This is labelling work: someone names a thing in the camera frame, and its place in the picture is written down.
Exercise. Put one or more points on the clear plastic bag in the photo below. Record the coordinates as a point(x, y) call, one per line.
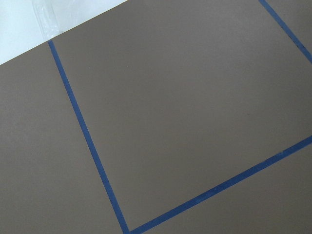
point(56, 16)

